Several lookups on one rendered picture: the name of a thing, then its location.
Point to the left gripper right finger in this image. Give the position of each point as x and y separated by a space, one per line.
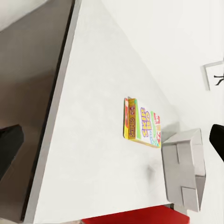
217 139

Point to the board game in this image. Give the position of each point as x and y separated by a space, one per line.
141 124

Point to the toy box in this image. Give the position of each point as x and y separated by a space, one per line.
184 168

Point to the desk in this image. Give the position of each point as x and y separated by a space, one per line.
65 72

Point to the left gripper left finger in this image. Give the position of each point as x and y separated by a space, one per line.
11 140

